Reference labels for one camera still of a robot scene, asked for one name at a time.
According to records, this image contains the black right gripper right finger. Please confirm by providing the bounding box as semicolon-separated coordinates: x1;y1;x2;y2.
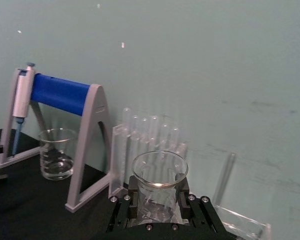
176;173;226;233

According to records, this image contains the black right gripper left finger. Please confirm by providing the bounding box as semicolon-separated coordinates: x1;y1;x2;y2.
106;175;142;230

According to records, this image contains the small clear glass beaker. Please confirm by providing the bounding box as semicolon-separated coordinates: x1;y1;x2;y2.
131;149;190;224

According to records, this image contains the black table cloth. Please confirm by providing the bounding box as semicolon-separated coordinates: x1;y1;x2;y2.
0;128;131;240

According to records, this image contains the clear acrylic test tube rack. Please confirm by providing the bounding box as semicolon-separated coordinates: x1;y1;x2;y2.
107;124;191;201

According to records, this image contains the clear glass stirring rod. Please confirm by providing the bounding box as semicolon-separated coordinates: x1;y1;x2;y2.
213;152;237;206

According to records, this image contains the grey pipette blue tip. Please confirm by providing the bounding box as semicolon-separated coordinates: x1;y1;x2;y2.
10;61;37;158

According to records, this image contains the clear plastic case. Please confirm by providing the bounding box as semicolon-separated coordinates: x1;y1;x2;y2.
211;203;273;240

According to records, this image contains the clear glass test tube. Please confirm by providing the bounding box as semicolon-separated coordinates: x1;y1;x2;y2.
122;107;133;176
149;115;160;154
161;123;171;154
139;117;149;156
131;115;141;161
170;127;180;154

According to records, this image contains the grey pipette stand blue bar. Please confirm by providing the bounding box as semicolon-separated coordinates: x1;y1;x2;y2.
0;67;114;214

